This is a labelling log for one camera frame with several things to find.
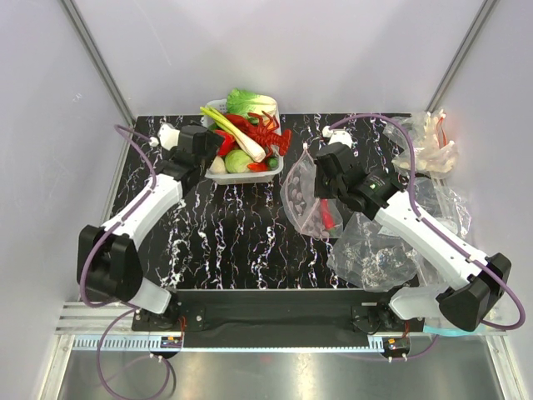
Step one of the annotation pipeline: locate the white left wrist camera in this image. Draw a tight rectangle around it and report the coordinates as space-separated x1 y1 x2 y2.
148 122 180 151

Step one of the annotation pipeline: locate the green napa cabbage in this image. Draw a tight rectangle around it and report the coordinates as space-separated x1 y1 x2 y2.
226 88 278 123

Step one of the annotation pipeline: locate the green white leek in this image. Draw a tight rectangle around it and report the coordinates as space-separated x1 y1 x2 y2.
200 107 267 163

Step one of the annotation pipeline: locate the red bell pepper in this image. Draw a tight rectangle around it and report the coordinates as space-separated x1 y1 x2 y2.
215 129 238 158

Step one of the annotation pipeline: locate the white radish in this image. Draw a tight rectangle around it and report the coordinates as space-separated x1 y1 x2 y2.
209 156 227 175

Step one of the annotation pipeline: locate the clear pink zip bag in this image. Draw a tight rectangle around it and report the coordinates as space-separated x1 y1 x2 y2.
280 143 344 239

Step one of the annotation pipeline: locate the white plastic basket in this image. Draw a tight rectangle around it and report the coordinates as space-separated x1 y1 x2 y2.
201 98 284 185

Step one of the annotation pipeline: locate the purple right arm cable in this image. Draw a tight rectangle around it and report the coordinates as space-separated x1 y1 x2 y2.
326 112 526 333

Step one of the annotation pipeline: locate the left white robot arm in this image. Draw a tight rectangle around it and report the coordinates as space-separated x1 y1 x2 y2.
77 123 223 330

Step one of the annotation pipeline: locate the bag of white pieces top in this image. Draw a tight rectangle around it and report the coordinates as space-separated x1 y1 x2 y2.
384 109 459 178

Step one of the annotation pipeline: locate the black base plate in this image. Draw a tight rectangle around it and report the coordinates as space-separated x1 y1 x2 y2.
132 288 422 351

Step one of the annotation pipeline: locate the clear bag right middle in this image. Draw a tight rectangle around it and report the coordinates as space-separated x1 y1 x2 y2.
415 175 471 240

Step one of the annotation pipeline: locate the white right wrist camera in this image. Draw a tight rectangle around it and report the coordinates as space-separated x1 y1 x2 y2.
322 126 353 148

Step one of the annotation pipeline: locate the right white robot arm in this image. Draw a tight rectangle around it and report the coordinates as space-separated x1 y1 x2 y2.
315 142 511 332

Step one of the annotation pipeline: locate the long red chili pepper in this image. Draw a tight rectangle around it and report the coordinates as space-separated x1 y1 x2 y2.
320 199 336 234

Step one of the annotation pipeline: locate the green cucumber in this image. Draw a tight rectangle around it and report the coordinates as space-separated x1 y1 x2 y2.
266 157 278 170

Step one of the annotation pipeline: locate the small red orange pepper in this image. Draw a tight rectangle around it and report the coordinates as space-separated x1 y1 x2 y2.
247 162 270 173

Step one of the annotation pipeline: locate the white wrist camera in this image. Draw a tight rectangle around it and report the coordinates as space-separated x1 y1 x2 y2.
322 126 353 148
148 122 180 151

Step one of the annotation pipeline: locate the round green cabbage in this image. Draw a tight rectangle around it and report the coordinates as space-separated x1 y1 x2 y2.
224 149 254 173

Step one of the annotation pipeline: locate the red toy lobster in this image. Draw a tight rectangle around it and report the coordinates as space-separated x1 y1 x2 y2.
225 112 292 157

